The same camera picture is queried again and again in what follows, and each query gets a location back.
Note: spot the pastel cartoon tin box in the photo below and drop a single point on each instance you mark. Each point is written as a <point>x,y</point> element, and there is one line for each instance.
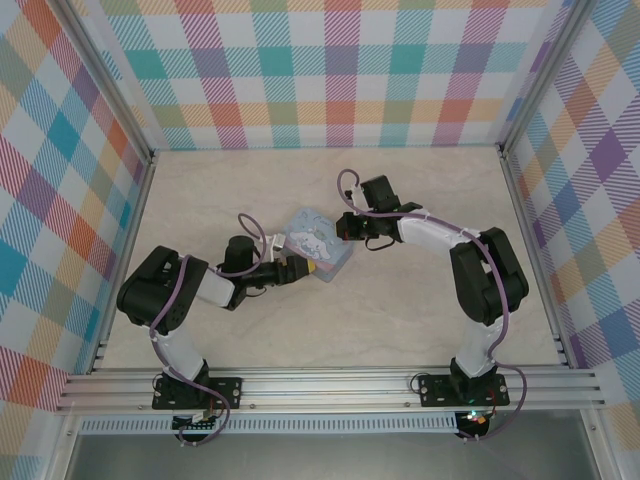
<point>317,245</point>

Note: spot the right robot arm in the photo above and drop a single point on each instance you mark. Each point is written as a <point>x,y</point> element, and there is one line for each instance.
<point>430,232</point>

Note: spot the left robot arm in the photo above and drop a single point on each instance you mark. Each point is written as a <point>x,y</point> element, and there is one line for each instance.
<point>150,290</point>

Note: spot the small circuit board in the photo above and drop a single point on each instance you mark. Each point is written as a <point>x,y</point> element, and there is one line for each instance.
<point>474,417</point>

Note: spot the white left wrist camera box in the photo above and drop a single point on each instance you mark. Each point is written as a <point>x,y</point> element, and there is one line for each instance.
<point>278,242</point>

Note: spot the aluminium side rail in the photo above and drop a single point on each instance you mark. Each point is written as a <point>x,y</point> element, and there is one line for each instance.
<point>127,250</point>
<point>535,250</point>

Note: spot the long aluminium base rail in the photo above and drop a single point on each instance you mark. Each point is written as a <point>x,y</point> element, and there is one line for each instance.
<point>325,390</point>

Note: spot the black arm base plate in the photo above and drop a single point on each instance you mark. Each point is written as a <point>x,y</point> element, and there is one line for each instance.
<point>225,390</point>
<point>432,387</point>

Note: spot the aluminium frame post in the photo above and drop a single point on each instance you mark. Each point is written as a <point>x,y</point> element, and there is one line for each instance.
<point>545,70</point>
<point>105,75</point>

